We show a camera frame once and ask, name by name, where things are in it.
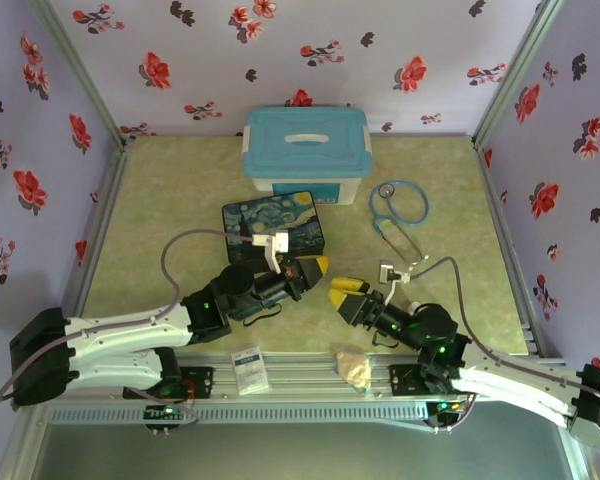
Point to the clear bag of beige pieces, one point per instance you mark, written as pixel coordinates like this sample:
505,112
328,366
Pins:
352,370

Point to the blue lidded plastic storage box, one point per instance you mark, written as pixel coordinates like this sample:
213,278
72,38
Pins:
305,145

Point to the blue stethoscope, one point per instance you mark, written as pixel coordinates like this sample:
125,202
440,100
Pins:
400,235

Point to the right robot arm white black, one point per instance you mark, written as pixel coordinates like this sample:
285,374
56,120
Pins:
520,387

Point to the wide aluminium mounting rail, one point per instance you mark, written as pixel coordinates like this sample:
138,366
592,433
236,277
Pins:
305,380

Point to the circuit board green light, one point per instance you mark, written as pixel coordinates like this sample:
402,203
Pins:
442,407
162,414

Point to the aluminium frame post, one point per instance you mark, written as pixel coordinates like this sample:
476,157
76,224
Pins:
78,65
520,65

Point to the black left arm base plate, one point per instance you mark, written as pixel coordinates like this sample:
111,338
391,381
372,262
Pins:
202,382

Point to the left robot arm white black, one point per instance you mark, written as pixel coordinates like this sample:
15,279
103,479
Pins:
120,335

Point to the left circuit board green light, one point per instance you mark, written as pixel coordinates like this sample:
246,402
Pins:
162,414

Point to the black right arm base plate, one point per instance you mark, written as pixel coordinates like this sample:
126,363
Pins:
405,380

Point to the right circuit board green light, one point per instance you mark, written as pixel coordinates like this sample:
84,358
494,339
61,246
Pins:
442,407

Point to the aluminium table side rail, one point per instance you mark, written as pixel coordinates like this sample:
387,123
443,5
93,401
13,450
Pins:
512,250
105,220

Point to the small white packet blue label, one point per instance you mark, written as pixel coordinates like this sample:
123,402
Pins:
250,370

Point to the starry night painted tin box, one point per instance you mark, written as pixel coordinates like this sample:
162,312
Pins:
260,215

